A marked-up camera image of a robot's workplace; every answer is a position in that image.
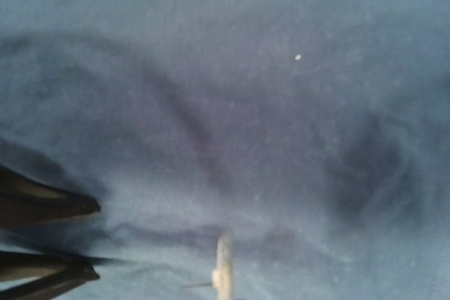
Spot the dark blue t-shirt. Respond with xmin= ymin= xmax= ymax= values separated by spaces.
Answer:
xmin=1 ymin=0 xmax=449 ymax=299

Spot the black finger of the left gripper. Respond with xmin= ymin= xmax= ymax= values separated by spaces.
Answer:
xmin=1 ymin=167 xmax=101 ymax=225
xmin=1 ymin=251 xmax=100 ymax=299

